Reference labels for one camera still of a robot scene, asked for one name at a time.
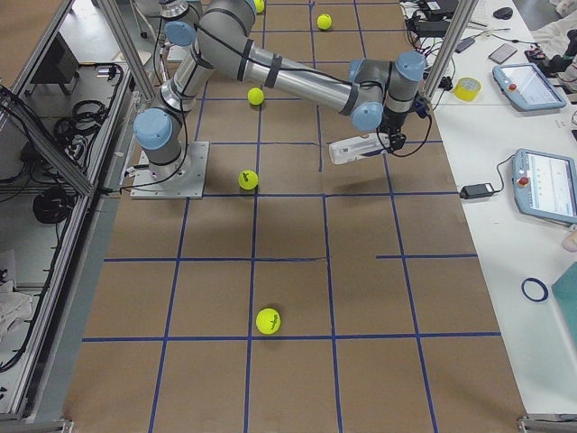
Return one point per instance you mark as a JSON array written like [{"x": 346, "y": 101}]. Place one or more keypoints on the white tennis ball can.
[{"x": 357, "y": 148}]

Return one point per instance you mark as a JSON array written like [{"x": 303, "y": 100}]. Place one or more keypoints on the tennis ball near finger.
[{"x": 324, "y": 22}]

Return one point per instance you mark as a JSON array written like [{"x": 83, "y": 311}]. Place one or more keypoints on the tennis ball table middle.
[{"x": 255, "y": 96}]

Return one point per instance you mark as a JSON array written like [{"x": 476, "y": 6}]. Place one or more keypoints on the tennis ball near base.
[{"x": 248, "y": 180}]

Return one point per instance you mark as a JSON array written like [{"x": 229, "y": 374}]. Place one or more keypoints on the Wilson tennis ball far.
[{"x": 260, "y": 6}]

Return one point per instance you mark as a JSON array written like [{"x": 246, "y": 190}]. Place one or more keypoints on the tennis ball front corner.
[{"x": 268, "y": 321}]

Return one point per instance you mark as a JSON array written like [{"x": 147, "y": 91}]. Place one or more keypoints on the yellow tape roll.
[{"x": 467, "y": 89}]

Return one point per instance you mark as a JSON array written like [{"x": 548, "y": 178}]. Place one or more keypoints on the black power adapter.
[{"x": 473, "y": 191}]

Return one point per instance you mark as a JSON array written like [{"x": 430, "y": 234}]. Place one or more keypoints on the black smartphone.
[{"x": 504, "y": 52}]

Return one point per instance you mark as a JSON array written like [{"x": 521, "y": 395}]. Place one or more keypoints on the teach pendant upper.
[{"x": 526, "y": 87}]

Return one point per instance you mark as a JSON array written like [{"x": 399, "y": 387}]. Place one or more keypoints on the teach pendant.
[
  {"x": 526, "y": 87},
  {"x": 544, "y": 185}
]

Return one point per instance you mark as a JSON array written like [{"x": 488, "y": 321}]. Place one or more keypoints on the teach pendant lower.
[{"x": 544, "y": 185}]

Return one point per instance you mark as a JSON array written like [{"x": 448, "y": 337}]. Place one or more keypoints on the teal box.
[{"x": 564, "y": 290}]

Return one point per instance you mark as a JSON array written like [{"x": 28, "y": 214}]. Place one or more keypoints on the aluminium frame post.
[{"x": 457, "y": 26}]

